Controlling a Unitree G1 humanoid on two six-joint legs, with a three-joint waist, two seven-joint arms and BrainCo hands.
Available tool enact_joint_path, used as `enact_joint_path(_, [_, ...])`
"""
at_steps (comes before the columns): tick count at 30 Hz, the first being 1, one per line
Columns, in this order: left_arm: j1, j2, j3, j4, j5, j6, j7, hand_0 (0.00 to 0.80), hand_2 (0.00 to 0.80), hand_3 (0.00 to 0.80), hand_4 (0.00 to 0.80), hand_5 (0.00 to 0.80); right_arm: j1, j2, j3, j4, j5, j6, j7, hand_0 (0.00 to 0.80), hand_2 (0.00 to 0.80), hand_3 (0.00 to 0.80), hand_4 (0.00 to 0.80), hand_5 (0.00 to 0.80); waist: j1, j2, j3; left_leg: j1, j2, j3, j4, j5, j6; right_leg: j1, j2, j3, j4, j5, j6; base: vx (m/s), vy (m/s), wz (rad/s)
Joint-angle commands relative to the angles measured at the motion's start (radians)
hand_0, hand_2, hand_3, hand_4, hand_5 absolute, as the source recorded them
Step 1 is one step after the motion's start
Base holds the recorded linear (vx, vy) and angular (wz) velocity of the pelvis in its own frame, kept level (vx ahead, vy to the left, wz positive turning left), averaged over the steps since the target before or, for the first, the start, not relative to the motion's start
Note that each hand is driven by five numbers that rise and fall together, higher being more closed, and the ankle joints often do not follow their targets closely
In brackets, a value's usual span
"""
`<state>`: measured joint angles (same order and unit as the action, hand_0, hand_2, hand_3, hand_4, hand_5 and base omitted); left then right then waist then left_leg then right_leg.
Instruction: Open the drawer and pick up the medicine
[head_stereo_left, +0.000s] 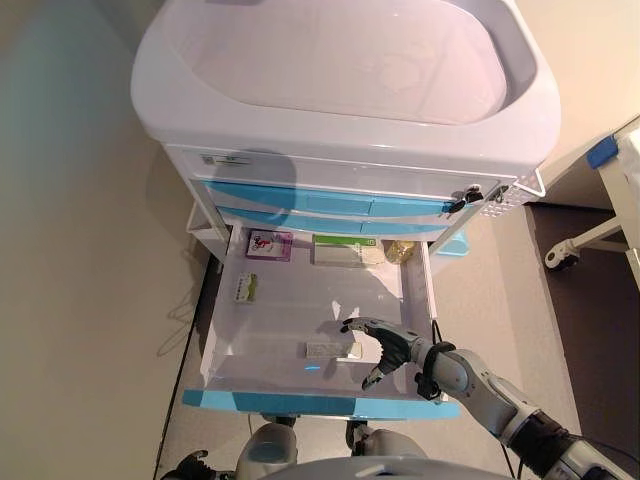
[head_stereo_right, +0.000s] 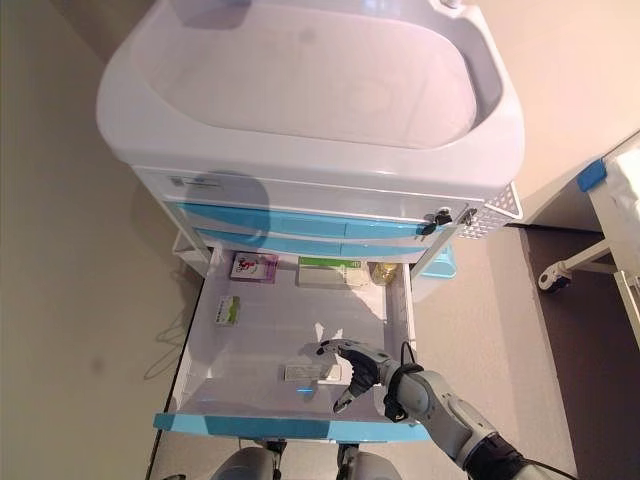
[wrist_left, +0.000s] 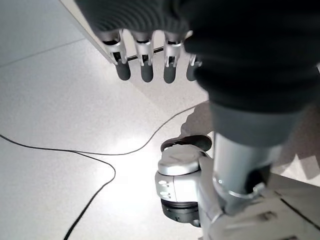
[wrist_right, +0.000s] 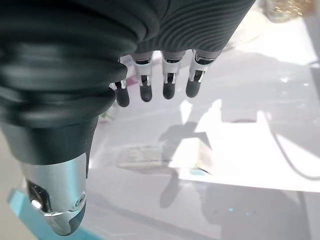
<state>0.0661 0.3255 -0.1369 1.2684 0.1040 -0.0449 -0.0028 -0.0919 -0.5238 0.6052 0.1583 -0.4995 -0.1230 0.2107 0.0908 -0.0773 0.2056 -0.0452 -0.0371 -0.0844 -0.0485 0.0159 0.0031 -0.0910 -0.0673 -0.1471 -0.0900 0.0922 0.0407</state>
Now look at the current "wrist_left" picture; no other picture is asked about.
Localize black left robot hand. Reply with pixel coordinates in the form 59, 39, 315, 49
74, 0, 320, 214

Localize thin black floor cable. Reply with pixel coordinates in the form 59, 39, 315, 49
0, 106, 197, 240

